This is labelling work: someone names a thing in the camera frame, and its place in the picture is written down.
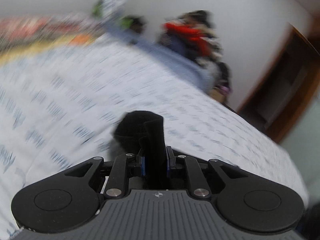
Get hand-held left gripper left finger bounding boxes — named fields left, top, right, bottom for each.
left=64, top=152, right=148, bottom=200

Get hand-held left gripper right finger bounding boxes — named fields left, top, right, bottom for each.
left=165, top=146, right=250, bottom=200

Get black pants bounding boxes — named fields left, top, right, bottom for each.
left=114, top=110, right=176, bottom=190

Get bed with script-print white sheet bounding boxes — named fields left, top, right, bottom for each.
left=0, top=34, right=311, bottom=240

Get light blue quilted blanket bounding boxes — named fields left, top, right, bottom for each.
left=104, top=22, right=216, bottom=96

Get pile of folded clothes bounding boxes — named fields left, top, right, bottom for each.
left=157, top=10, right=233, bottom=100

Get red knit garment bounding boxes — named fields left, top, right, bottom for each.
left=163, top=21, right=211, bottom=57

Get black bag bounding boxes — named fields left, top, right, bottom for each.
left=130, top=16, right=148, bottom=35

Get floral white pillow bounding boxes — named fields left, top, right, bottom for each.
left=99, top=0, right=128, bottom=23

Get colourful patterned blanket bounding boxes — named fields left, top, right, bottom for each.
left=0, top=15, right=101, bottom=64

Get wooden door frame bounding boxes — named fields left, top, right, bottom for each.
left=236, top=21, right=320, bottom=143

